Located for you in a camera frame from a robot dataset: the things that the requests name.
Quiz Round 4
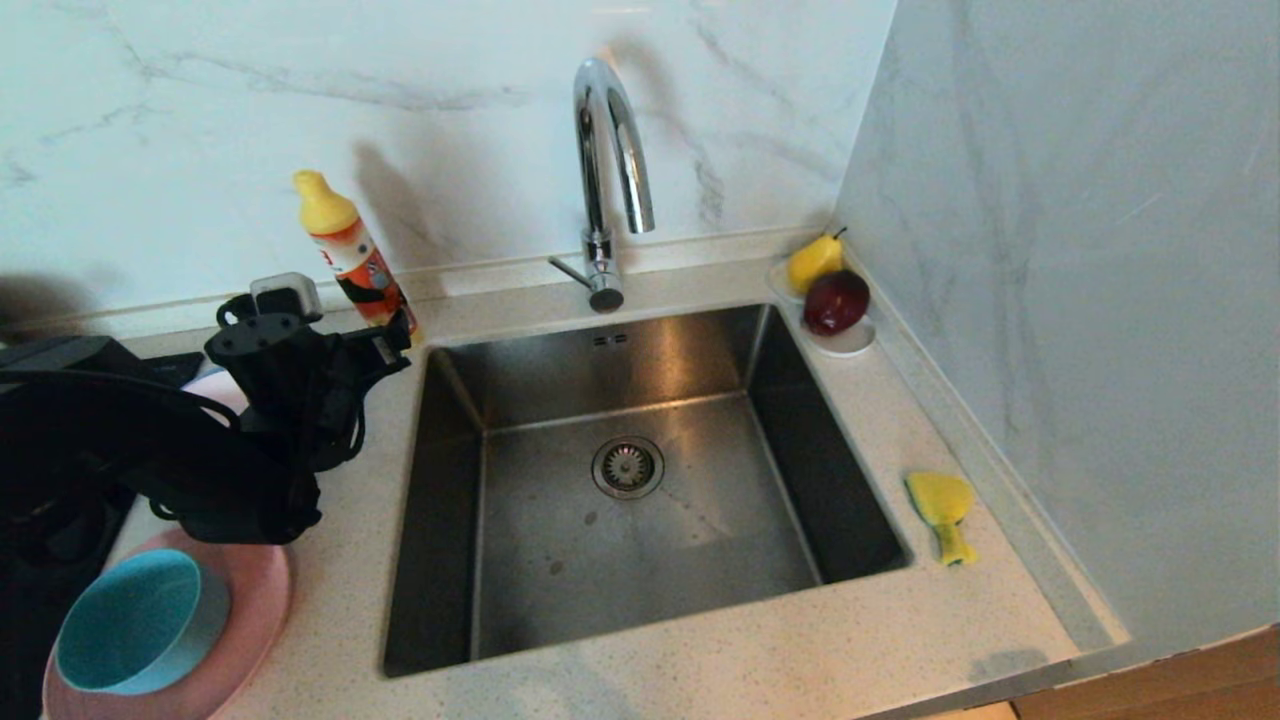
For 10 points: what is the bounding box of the orange dish soap bottle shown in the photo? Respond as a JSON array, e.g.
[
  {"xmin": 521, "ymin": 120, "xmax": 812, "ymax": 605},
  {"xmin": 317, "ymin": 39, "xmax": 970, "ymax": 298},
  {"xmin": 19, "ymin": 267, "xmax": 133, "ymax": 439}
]
[{"xmin": 292, "ymin": 169, "xmax": 419, "ymax": 337}]

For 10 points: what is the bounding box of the stainless steel sink basin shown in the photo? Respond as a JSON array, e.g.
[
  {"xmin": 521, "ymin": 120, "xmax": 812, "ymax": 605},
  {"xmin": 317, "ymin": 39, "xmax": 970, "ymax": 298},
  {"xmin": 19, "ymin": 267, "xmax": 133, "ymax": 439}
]
[{"xmin": 381, "ymin": 303, "xmax": 913, "ymax": 679}]

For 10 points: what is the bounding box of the yellow green sponge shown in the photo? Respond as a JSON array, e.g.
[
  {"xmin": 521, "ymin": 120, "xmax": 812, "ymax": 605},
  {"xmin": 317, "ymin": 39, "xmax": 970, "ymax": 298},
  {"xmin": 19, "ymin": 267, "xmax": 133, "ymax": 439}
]
[{"xmin": 904, "ymin": 471, "xmax": 979, "ymax": 568}]

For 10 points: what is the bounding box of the pale pink bowl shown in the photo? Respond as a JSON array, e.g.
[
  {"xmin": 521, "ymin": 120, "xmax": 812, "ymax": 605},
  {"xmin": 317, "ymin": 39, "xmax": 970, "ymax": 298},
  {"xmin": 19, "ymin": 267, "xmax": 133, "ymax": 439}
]
[{"xmin": 183, "ymin": 368, "xmax": 249, "ymax": 413}]

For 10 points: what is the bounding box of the black induction cooktop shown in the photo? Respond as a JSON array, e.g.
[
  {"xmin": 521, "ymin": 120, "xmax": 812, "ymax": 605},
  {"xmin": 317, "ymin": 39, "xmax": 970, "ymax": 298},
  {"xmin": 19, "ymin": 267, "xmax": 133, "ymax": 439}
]
[{"xmin": 0, "ymin": 351, "xmax": 207, "ymax": 720}]

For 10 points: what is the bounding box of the pink plate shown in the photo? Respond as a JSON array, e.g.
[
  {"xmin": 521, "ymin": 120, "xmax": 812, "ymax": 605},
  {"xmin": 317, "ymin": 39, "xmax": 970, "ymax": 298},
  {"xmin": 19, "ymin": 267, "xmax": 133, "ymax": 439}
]
[{"xmin": 42, "ymin": 527, "xmax": 294, "ymax": 720}]

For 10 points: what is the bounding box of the chrome gooseneck faucet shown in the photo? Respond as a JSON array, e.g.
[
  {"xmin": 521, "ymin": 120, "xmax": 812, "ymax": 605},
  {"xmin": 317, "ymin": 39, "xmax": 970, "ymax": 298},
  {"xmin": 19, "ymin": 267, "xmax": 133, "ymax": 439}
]
[{"xmin": 548, "ymin": 58, "xmax": 657, "ymax": 315}]

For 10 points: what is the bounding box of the round metal drain strainer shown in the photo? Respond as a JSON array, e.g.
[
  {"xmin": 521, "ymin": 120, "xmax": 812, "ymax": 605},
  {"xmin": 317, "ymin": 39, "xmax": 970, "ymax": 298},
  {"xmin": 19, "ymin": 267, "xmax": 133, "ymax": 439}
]
[{"xmin": 591, "ymin": 435, "xmax": 667, "ymax": 502}]

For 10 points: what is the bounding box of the teal bowl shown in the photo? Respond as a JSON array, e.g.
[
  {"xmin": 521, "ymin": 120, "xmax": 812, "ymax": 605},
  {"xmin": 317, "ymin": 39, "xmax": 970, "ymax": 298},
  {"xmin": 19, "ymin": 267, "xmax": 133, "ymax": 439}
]
[{"xmin": 54, "ymin": 547, "xmax": 234, "ymax": 697}]

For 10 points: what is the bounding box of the yellow pear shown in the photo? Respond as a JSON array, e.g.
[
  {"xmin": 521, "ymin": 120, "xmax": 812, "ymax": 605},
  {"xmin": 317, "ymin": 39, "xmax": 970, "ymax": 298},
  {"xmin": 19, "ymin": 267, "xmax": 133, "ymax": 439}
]
[{"xmin": 786, "ymin": 228, "xmax": 848, "ymax": 298}]

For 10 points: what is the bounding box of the dark red apple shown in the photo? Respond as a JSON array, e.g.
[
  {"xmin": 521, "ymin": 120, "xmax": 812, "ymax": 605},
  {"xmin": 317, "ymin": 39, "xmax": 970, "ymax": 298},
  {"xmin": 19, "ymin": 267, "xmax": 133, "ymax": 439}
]
[{"xmin": 801, "ymin": 269, "xmax": 871, "ymax": 338}]

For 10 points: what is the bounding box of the small white dish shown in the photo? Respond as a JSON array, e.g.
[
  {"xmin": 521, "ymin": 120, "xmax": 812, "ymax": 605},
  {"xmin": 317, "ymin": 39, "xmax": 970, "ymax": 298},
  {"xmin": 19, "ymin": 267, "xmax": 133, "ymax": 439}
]
[{"xmin": 767, "ymin": 260, "xmax": 877, "ymax": 359}]

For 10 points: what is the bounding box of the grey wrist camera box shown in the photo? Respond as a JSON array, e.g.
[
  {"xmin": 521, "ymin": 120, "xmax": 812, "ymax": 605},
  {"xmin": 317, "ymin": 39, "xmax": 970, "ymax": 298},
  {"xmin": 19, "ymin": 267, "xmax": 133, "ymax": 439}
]
[{"xmin": 249, "ymin": 272, "xmax": 324, "ymax": 322}]

